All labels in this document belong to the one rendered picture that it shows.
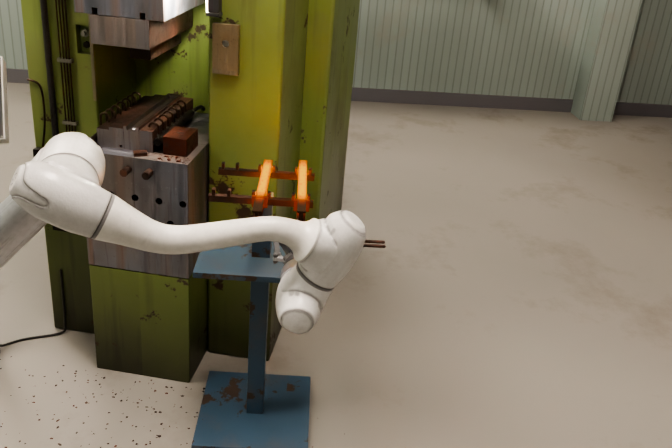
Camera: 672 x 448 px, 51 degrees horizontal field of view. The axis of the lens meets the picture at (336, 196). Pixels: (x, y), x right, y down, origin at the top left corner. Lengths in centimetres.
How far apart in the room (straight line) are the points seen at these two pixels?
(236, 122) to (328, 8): 61
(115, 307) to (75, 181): 136
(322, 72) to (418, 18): 357
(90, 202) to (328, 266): 50
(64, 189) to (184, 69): 151
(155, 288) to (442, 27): 436
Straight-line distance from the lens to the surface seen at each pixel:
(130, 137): 250
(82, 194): 145
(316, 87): 286
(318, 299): 157
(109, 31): 243
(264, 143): 250
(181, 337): 274
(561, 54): 681
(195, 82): 288
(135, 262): 264
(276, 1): 237
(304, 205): 202
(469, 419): 283
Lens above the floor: 182
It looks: 24 degrees down
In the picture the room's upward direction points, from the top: 5 degrees clockwise
